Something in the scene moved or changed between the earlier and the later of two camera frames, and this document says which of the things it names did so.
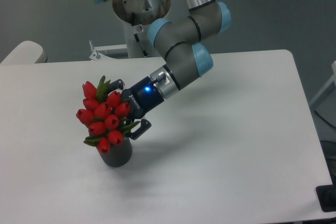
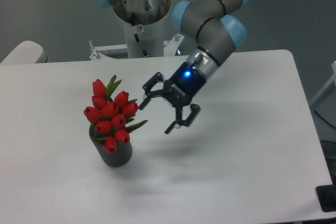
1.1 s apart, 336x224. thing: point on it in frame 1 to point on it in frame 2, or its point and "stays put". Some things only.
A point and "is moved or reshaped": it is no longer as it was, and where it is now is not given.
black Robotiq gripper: x=143 y=96 to x=180 y=88
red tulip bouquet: x=105 y=113 is moved or reshaped
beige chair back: x=26 y=52 stays put
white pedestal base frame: x=96 y=55 stays put
